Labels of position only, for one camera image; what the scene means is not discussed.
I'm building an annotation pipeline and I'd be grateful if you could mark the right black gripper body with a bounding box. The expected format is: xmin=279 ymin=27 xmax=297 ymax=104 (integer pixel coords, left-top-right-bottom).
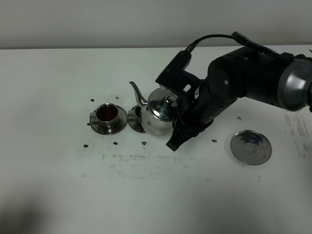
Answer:
xmin=173 ymin=55 xmax=242 ymax=137

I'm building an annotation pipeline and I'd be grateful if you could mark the right steel saucer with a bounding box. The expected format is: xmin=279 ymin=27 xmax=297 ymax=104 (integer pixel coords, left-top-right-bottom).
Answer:
xmin=128 ymin=123 xmax=147 ymax=134

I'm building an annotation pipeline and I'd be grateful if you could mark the stainless steel teapot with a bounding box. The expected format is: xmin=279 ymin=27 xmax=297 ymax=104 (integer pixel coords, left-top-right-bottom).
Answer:
xmin=130 ymin=81 xmax=178 ymax=136

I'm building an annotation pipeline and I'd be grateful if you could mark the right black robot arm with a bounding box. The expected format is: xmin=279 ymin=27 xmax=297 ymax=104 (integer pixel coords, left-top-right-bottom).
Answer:
xmin=165 ymin=47 xmax=312 ymax=151

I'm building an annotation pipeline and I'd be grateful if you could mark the right steel teacup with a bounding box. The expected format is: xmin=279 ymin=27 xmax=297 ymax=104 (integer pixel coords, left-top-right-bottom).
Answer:
xmin=128 ymin=105 xmax=141 ymax=125

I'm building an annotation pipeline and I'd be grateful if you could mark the steel teacup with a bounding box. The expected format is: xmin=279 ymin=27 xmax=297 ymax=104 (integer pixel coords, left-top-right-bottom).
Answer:
xmin=128 ymin=105 xmax=141 ymax=125
xmin=89 ymin=103 xmax=119 ymax=127

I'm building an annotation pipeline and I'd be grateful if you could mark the left steel teacup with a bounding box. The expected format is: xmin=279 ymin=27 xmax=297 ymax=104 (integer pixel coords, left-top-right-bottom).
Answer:
xmin=89 ymin=103 xmax=119 ymax=127

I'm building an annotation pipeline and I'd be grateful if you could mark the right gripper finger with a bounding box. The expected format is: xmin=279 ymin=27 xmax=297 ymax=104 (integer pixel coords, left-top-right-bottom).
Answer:
xmin=166 ymin=119 xmax=195 ymax=151

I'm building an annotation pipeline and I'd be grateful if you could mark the teapot steel saucer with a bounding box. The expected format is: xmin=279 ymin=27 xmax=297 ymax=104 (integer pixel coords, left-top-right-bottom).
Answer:
xmin=230 ymin=130 xmax=272 ymax=166

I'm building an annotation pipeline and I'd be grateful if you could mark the left steel saucer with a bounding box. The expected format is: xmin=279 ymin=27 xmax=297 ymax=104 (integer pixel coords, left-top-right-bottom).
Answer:
xmin=89 ymin=105 xmax=128 ymax=135

